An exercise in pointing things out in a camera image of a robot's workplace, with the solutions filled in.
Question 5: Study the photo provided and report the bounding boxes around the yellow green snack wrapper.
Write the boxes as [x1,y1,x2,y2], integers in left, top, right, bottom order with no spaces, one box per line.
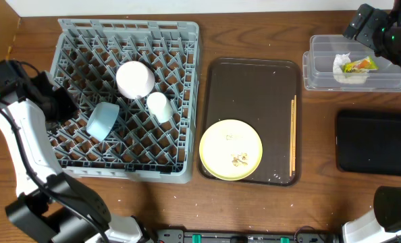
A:
[342,56,378,74]

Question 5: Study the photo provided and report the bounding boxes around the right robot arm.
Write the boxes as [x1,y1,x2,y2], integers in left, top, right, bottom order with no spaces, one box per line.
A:
[342,1,401,243]

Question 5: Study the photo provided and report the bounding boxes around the dark brown serving tray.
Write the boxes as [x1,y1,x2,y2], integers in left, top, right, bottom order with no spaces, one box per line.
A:
[200,57,302,187]

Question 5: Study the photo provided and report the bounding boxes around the clear plastic waste bin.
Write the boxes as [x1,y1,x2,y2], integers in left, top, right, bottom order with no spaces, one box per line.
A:
[302,35,401,92]

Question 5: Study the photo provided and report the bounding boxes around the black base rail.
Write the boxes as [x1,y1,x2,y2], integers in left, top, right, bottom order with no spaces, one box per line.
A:
[157,229,343,243]

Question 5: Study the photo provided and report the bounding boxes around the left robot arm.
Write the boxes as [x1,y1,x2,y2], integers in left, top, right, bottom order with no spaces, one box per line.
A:
[0,60,157,242]

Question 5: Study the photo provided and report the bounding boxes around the black waste bin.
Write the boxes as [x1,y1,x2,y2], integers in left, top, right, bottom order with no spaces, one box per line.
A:
[336,110,401,176]

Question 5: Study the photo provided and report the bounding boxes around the wooden chopstick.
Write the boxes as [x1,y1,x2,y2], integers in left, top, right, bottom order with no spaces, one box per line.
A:
[289,99,294,177]
[292,95,297,171]

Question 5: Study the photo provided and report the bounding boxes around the light blue bowl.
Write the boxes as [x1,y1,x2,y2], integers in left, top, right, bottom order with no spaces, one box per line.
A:
[86,102,119,142]

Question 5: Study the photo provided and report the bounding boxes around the grey plastic dishwasher rack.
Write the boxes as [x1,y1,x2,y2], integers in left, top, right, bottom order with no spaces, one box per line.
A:
[48,19,201,184]

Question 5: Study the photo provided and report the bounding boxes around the food scraps on plate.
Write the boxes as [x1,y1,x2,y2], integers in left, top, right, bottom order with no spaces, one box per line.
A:
[232,153,248,167]

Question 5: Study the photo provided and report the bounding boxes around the white cup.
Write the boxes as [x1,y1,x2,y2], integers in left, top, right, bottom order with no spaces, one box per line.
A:
[146,92,173,124]

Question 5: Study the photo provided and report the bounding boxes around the crumpled white tissue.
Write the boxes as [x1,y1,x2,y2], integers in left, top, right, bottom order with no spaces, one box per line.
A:
[332,53,369,84]

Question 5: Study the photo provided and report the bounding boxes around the pink bowl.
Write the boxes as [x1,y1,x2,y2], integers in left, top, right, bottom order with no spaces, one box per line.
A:
[115,61,155,99]

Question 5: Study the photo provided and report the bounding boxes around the yellow plate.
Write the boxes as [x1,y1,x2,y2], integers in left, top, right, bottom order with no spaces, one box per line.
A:
[199,119,263,181]

